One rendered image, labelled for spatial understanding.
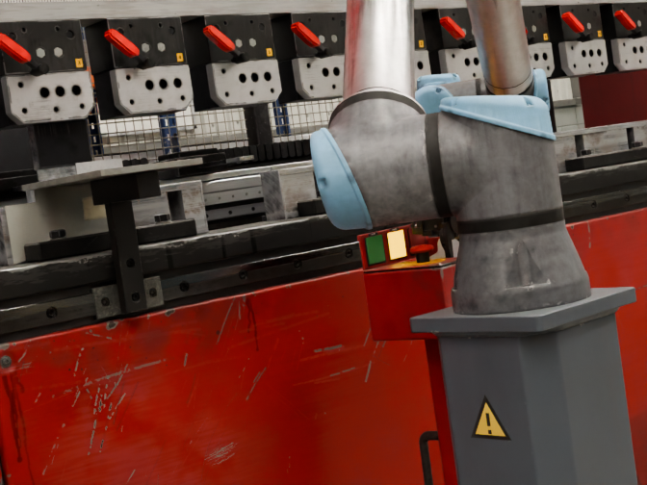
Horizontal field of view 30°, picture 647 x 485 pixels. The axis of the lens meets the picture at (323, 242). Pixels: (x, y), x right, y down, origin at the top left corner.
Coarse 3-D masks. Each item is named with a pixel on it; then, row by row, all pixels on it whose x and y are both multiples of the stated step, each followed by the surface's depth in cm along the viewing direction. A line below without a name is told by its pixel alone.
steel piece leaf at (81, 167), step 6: (90, 162) 195; (96, 162) 196; (102, 162) 197; (108, 162) 197; (114, 162) 198; (120, 162) 199; (78, 168) 194; (84, 168) 195; (90, 168) 195; (96, 168) 196; (102, 168) 197
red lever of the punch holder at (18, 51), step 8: (0, 40) 188; (8, 40) 189; (0, 48) 190; (8, 48) 189; (16, 48) 190; (16, 56) 190; (24, 56) 191; (32, 64) 192; (40, 64) 192; (32, 72) 194; (40, 72) 192
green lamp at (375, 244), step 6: (366, 240) 201; (372, 240) 202; (378, 240) 204; (372, 246) 202; (378, 246) 204; (372, 252) 202; (378, 252) 203; (372, 258) 202; (378, 258) 203; (384, 258) 205
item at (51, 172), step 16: (32, 128) 199; (48, 128) 200; (64, 128) 202; (80, 128) 204; (32, 144) 200; (48, 144) 200; (64, 144) 202; (80, 144) 204; (48, 160) 200; (64, 160) 202; (80, 160) 204; (48, 176) 201; (64, 176) 203
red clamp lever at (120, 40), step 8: (112, 32) 201; (112, 40) 202; (120, 40) 202; (128, 40) 203; (120, 48) 203; (128, 48) 203; (136, 48) 204; (128, 56) 204; (136, 56) 204; (144, 64) 205; (152, 64) 205
